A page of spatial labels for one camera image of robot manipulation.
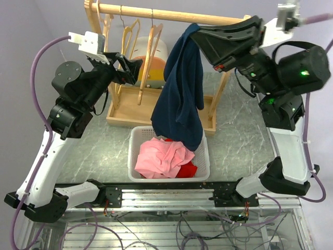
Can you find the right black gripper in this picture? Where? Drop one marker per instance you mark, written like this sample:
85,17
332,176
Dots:
238,46

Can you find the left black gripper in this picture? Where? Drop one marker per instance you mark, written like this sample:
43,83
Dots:
131,67

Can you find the yellow wooden hanger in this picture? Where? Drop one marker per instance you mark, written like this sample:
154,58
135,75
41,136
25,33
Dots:
129,37

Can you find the brown wooden hanger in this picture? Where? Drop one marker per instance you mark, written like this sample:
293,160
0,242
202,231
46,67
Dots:
153,39

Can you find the light wooden hanger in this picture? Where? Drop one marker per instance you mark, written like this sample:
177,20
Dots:
106,21

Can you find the navy blue t shirt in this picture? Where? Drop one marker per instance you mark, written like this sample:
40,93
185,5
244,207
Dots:
175,115

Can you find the pink t shirt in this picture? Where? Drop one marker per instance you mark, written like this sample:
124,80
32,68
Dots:
149,160

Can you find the red t shirt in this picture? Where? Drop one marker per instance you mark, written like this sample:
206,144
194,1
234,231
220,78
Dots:
178,161

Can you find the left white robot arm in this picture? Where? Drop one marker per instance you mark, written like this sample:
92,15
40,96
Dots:
79,91

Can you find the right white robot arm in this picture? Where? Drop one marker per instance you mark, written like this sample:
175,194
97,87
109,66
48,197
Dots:
282,71

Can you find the white orange round appliance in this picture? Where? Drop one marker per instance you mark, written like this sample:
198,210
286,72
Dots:
155,77

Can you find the wooden clothes rack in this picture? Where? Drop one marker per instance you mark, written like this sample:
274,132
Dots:
124,109

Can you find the white plastic basket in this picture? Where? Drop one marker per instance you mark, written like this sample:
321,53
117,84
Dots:
141,134

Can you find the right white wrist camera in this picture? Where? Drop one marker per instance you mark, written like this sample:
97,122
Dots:
280,28

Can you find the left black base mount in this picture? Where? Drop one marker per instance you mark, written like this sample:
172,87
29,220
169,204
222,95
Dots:
108,195

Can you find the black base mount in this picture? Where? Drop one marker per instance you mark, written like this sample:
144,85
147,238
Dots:
108,195
225,195

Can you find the aluminium rail frame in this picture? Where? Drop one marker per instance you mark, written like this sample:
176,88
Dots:
174,216

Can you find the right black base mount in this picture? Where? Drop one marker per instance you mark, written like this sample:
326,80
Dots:
225,195

